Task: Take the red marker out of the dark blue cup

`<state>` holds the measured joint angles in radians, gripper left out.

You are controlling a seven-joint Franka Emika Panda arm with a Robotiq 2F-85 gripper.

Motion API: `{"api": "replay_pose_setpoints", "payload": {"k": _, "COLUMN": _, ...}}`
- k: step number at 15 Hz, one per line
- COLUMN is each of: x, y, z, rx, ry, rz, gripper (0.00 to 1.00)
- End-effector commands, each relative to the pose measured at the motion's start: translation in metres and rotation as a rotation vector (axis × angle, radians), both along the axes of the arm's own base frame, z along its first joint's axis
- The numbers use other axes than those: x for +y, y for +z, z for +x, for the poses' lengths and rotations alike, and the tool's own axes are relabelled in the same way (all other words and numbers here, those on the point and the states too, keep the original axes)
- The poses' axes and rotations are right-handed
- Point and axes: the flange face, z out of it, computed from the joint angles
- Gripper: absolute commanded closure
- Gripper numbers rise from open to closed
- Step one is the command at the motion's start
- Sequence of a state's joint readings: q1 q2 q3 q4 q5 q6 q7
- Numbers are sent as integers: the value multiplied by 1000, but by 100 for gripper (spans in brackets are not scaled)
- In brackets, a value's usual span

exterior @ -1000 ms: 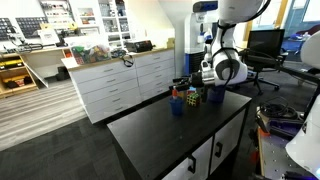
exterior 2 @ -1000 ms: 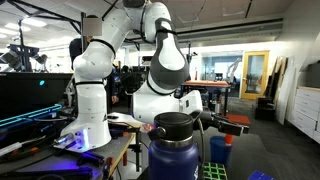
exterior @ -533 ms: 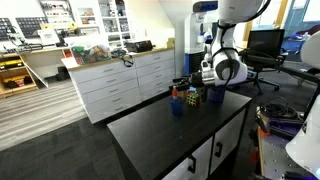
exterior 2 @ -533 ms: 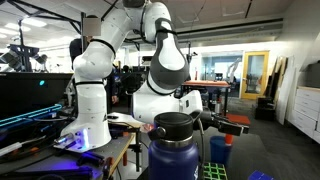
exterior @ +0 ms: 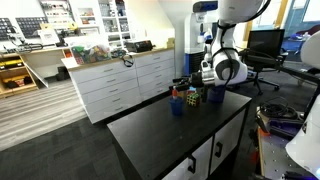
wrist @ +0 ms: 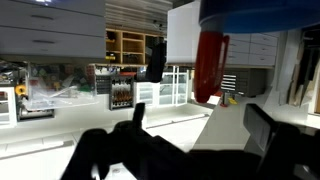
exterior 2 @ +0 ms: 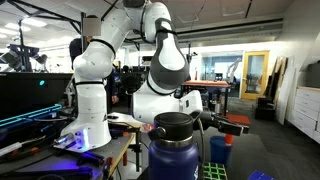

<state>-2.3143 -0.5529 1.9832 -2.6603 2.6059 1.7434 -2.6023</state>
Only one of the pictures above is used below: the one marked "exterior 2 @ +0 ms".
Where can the white sheet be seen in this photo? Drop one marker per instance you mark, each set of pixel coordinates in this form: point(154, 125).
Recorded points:
point(125, 119)

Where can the blue metal rail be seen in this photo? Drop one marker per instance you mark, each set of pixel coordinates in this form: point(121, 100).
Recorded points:
point(33, 115)

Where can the red floor mat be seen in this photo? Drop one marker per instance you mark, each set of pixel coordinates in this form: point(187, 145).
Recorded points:
point(240, 119)

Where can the blue puzzle cube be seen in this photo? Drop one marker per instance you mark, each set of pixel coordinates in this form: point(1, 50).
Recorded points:
point(260, 175)

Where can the black box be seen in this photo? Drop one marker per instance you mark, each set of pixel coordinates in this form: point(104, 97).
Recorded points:
point(314, 75)

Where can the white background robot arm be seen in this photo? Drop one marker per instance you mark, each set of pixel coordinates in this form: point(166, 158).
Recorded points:
point(233, 66)

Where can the yellow framed door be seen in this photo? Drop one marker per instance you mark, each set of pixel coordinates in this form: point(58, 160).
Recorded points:
point(244, 76)

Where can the person in dark jacket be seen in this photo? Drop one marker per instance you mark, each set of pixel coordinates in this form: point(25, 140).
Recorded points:
point(76, 50)

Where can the dark blue cup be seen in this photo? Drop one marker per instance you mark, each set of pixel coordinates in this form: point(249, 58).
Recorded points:
point(218, 150)

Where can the black tripod light rig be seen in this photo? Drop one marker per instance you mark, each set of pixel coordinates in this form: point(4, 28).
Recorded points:
point(23, 53)

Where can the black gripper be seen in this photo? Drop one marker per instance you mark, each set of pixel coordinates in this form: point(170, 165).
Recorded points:
point(206, 120)

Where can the black monitor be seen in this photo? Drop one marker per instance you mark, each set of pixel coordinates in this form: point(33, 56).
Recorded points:
point(26, 93)

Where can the black floor crate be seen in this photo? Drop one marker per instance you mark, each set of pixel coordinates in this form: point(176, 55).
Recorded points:
point(265, 111)

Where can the black overhead frame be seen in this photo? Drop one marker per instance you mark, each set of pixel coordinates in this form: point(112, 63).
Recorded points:
point(83, 41)

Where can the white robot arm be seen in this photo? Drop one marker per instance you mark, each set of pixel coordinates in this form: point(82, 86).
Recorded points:
point(93, 66)

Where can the white drawer cabinet wood top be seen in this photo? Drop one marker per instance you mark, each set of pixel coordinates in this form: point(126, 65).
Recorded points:
point(305, 110)

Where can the navy water bottle black lid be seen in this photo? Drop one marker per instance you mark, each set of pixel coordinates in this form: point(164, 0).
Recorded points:
point(173, 156)

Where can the green grid rack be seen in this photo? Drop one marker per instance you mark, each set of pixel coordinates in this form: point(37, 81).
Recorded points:
point(215, 171)

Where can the grey robot mounting table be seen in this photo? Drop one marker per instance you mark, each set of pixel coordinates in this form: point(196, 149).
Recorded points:
point(110, 150)

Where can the orange top table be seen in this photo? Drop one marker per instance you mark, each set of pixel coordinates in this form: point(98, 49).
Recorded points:
point(206, 83)

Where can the stack of leaning boards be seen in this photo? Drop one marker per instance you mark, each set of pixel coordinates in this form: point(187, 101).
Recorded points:
point(283, 90)

